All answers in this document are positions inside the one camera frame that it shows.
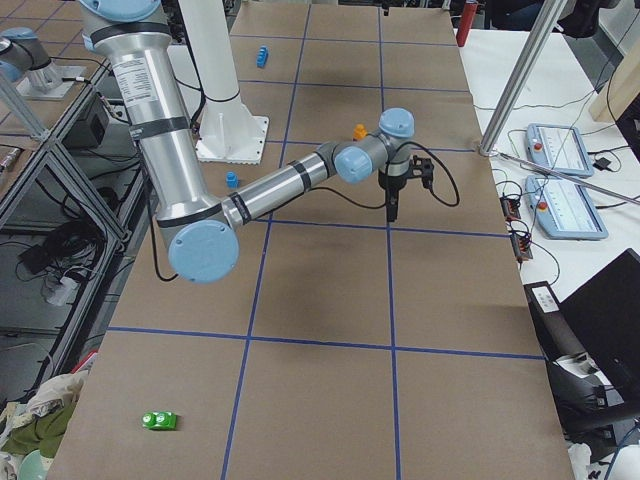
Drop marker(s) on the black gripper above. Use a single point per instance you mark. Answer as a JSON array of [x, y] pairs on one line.
[[390, 183]]

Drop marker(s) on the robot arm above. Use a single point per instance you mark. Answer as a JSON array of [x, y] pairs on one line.
[[21, 52], [199, 226]]

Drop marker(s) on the small orange brick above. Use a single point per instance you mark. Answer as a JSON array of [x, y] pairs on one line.
[[359, 132]]

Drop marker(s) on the small blue brick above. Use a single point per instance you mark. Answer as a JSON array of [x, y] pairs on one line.
[[232, 180]]

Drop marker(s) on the lower teach pendant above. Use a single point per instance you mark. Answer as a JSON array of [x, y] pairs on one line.
[[563, 209]]

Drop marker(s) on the teach pendant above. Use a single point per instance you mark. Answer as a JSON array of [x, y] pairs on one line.
[[560, 148], [563, 209]]

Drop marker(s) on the upper teach pendant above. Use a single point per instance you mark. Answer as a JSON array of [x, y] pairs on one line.
[[560, 148]]

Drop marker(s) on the blue four-stud brick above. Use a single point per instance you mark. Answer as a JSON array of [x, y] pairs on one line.
[[262, 56]]

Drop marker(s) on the aluminium support pole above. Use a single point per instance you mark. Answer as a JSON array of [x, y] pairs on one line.
[[533, 46]]

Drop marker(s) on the black laptop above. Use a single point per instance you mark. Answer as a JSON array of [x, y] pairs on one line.
[[603, 313]]

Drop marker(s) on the green two-stud brick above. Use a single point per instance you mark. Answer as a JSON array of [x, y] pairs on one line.
[[159, 420]]

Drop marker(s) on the crumpled cloth pile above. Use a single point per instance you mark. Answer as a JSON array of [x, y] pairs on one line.
[[33, 432]]

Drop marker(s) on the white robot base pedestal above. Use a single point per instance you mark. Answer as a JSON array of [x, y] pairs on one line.
[[228, 131]]

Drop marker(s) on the aluminium frame rack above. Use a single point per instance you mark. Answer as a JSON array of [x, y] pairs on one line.
[[72, 208]]

